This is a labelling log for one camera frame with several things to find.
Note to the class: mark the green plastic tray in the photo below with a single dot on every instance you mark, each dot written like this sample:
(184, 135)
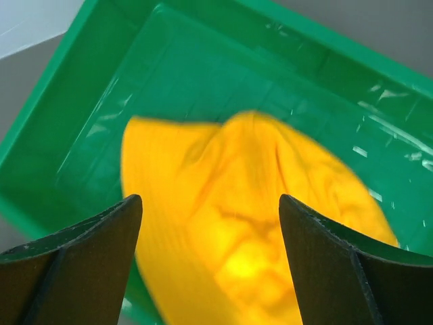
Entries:
(205, 62)

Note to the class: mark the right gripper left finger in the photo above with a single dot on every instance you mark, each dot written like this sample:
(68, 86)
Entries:
(77, 275)

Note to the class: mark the yellow hat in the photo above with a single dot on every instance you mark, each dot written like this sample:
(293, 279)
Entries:
(210, 248)

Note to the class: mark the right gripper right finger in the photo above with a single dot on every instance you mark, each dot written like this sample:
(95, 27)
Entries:
(341, 276)

